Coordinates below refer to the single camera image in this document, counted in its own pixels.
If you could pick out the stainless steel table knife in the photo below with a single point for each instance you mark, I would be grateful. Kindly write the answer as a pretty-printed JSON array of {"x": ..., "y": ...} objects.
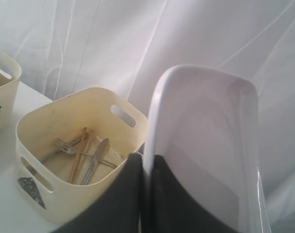
[{"x": 99, "y": 154}]

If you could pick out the white rectangular plate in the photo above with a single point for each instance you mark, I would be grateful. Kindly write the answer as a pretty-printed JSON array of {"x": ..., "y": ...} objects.
[{"x": 204, "y": 123}]

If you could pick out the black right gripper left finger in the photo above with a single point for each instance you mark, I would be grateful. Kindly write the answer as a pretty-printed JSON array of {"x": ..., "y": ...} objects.
[{"x": 117, "y": 209}]

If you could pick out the stainless steel fork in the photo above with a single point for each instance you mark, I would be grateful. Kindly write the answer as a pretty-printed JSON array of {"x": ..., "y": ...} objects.
[{"x": 61, "y": 146}]

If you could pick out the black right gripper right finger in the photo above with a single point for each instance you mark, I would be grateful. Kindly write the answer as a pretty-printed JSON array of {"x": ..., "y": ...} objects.
[{"x": 173, "y": 210}]

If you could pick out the long stainless steel spoon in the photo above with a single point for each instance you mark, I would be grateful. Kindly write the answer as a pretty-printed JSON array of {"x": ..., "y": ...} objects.
[{"x": 103, "y": 161}]

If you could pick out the wooden chopstick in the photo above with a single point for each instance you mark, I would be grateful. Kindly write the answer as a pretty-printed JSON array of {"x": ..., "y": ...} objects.
[
  {"x": 92, "y": 135},
  {"x": 77, "y": 156}
]

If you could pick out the white curtain backdrop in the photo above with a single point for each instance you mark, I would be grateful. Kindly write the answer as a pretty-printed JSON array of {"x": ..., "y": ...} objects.
[{"x": 64, "y": 46}]

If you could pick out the cream bin with triangle mark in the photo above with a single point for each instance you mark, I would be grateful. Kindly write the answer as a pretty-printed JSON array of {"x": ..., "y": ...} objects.
[{"x": 45, "y": 185}]

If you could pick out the cream bin with circle mark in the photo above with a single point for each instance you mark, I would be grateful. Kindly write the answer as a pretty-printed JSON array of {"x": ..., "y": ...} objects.
[{"x": 10, "y": 73}]

